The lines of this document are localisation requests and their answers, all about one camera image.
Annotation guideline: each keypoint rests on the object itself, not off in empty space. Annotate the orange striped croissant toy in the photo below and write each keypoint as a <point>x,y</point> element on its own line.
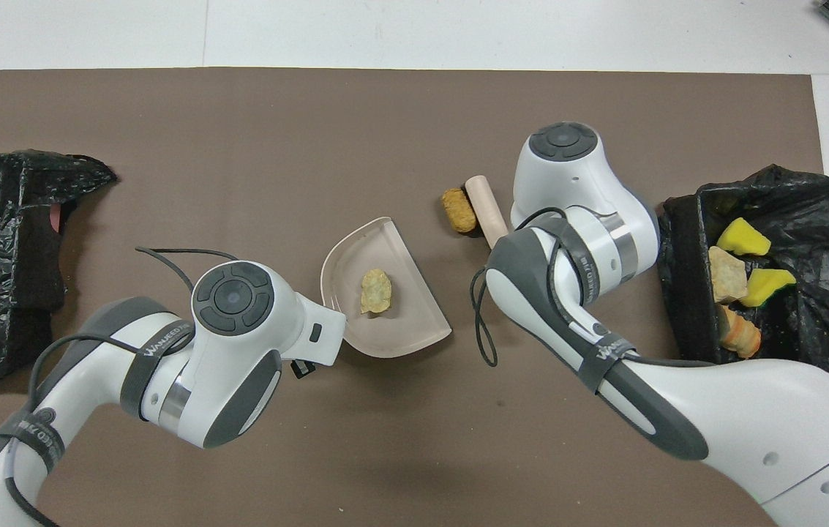
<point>740,333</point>

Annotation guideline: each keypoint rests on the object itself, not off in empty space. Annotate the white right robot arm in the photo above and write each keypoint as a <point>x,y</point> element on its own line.
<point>575,197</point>

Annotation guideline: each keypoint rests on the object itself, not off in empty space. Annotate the beige hand brush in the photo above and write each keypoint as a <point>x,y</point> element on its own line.
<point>484,205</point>

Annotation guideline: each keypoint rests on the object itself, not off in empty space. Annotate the black bag bin, yellow wedge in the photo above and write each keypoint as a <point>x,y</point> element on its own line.
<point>824,329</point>

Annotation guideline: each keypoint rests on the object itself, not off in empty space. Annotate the brown table mat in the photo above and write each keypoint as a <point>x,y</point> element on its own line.
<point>312,110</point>

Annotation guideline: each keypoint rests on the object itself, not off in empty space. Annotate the beige plastic dustpan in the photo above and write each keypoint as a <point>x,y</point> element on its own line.
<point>414,322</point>

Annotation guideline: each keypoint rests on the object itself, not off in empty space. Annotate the pale dumpling toy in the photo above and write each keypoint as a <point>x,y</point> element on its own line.
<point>726,274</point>
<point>376,291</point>

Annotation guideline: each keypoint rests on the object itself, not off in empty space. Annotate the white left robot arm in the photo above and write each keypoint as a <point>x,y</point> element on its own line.
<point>231,359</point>

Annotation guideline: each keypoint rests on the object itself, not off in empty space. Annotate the brown nugget toy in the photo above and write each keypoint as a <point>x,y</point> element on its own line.
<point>459,211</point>

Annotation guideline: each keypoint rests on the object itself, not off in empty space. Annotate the small yellow sponge piece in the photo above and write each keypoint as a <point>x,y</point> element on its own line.
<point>769,285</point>

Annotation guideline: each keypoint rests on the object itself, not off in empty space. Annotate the yellow wedge sponge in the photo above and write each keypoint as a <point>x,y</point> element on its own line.
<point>742,238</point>

